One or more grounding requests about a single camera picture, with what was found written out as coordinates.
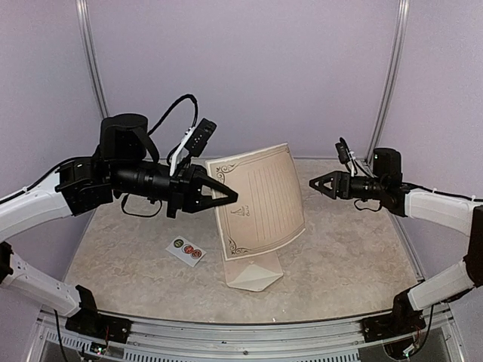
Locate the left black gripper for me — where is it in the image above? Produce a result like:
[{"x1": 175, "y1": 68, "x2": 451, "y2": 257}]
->
[{"x1": 109, "y1": 160, "x2": 239, "y2": 219}]

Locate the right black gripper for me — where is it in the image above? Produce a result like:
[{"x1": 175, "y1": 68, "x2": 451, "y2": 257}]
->
[{"x1": 309, "y1": 170, "x2": 386, "y2": 200}]

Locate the beige ornate letter paper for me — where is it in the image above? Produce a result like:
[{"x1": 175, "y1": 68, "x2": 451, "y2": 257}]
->
[{"x1": 205, "y1": 143, "x2": 305, "y2": 261}]

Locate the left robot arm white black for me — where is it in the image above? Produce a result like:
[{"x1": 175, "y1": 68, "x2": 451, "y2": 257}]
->
[{"x1": 1, "y1": 113, "x2": 238, "y2": 336}]

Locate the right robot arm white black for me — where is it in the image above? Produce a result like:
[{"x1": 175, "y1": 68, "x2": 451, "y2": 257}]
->
[{"x1": 309, "y1": 148, "x2": 482, "y2": 335}]

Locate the cream open envelope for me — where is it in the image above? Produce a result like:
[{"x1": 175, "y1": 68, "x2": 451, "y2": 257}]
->
[{"x1": 223, "y1": 251, "x2": 284, "y2": 293}]

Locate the white sticker sheet with seals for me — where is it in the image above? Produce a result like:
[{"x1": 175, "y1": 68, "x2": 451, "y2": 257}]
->
[{"x1": 166, "y1": 236, "x2": 206, "y2": 267}]

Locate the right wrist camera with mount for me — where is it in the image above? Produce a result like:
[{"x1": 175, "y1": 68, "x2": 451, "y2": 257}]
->
[{"x1": 335, "y1": 137, "x2": 358, "y2": 176}]

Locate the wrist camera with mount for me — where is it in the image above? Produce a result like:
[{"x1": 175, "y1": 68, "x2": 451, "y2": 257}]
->
[
  {"x1": 167, "y1": 118, "x2": 217, "y2": 176},
  {"x1": 335, "y1": 137, "x2": 358, "y2": 176}
]

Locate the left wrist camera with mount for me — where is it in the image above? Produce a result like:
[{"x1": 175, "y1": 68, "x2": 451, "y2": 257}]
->
[{"x1": 167, "y1": 118, "x2": 217, "y2": 176}]

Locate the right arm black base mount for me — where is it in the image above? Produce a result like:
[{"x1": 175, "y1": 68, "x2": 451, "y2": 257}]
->
[{"x1": 361, "y1": 289, "x2": 426, "y2": 342}]

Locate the front aluminium rail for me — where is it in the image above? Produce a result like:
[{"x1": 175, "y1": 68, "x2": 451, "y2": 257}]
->
[{"x1": 35, "y1": 312, "x2": 460, "y2": 362}]

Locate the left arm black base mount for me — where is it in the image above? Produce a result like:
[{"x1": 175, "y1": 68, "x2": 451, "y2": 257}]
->
[{"x1": 65, "y1": 285, "x2": 133, "y2": 344}]

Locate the right aluminium frame post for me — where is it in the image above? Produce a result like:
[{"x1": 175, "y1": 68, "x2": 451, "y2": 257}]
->
[{"x1": 365, "y1": 0, "x2": 411, "y2": 165}]

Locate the aluminium frame post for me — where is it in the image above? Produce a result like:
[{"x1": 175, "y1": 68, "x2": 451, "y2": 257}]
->
[
  {"x1": 75, "y1": 0, "x2": 113, "y2": 121},
  {"x1": 365, "y1": 0, "x2": 411, "y2": 165}
]

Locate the left aluminium frame post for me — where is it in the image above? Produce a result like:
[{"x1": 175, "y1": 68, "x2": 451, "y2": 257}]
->
[{"x1": 75, "y1": 0, "x2": 113, "y2": 121}]

